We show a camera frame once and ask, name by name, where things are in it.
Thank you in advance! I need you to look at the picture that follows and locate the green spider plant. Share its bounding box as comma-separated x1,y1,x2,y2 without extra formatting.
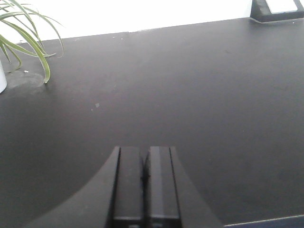
0,0,65,84

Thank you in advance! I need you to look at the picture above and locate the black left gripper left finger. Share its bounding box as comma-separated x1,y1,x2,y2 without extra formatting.
26,146,144,228

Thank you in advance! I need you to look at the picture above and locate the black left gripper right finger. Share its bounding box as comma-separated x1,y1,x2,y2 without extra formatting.
145,146,223,228

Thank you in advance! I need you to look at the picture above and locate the black white power socket box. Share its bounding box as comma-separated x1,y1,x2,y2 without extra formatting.
250,0,304,22

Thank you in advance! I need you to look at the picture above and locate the white plant pot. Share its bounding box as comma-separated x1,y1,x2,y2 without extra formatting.
0,62,7,93

